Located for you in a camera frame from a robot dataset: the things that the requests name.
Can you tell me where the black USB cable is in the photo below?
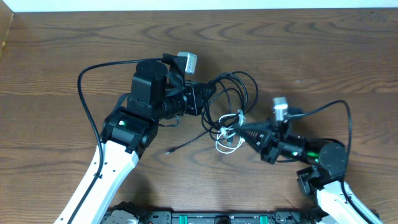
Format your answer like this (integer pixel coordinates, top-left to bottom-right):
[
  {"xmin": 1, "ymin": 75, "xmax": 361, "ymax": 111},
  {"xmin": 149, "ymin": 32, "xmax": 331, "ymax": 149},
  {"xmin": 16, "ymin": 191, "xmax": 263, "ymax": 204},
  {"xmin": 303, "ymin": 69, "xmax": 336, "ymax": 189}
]
[{"xmin": 164, "ymin": 70, "xmax": 259, "ymax": 155}]

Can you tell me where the white USB cable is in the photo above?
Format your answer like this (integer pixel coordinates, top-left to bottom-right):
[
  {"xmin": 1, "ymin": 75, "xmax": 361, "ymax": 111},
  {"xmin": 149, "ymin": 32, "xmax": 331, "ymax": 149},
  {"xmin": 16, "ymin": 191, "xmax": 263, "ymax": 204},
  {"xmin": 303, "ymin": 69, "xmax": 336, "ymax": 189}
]
[{"xmin": 214, "ymin": 110, "xmax": 247, "ymax": 155}]

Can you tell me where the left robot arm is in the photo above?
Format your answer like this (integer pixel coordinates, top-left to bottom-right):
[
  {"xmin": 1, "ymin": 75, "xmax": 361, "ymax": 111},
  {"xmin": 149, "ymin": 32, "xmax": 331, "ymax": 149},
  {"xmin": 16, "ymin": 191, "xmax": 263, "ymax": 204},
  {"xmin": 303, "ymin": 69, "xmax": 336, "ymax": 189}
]
[{"xmin": 56, "ymin": 55, "xmax": 216, "ymax": 223}]

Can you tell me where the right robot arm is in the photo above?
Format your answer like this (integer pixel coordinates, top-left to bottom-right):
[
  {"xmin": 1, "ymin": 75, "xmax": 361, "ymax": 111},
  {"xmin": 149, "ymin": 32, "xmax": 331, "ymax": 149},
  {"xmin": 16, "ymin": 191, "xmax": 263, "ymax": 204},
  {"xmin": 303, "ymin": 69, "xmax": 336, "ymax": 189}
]
[{"xmin": 233, "ymin": 121, "xmax": 381, "ymax": 223}]

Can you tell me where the wooden side panel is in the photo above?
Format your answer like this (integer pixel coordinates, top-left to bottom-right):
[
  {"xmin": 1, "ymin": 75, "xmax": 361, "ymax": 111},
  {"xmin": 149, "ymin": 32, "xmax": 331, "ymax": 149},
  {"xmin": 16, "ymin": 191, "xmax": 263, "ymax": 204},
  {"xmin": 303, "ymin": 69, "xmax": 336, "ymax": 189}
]
[{"xmin": 0, "ymin": 0, "xmax": 14, "ymax": 55}]

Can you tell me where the right camera black cable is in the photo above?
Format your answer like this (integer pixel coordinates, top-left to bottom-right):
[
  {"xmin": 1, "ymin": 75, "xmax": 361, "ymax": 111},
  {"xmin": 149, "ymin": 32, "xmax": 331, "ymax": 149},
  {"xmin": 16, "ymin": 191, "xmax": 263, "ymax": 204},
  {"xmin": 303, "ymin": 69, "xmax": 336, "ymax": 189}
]
[{"xmin": 285, "ymin": 99, "xmax": 377, "ymax": 224}]

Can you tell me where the camera black cable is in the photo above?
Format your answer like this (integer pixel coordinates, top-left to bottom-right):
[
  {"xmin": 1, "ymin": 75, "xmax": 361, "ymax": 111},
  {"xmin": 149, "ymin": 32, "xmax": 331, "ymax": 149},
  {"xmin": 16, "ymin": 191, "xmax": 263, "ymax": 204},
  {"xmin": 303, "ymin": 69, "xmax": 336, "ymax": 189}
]
[
  {"xmin": 66, "ymin": 57, "xmax": 169, "ymax": 224},
  {"xmin": 285, "ymin": 99, "xmax": 377, "ymax": 224}
]

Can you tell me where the left camera black cable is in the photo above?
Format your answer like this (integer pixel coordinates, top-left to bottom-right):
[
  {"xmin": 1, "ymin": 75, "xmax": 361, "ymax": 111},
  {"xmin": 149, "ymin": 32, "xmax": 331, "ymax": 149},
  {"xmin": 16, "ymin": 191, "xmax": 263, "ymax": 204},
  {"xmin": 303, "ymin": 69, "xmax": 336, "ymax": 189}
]
[{"xmin": 66, "ymin": 57, "xmax": 169, "ymax": 224}]

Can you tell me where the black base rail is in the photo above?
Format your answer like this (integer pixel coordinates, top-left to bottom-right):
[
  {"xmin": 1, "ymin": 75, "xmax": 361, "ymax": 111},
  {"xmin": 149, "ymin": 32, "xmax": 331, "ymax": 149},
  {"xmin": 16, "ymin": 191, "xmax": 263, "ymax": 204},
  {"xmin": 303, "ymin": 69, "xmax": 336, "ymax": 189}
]
[{"xmin": 101, "ymin": 210, "xmax": 312, "ymax": 224}]

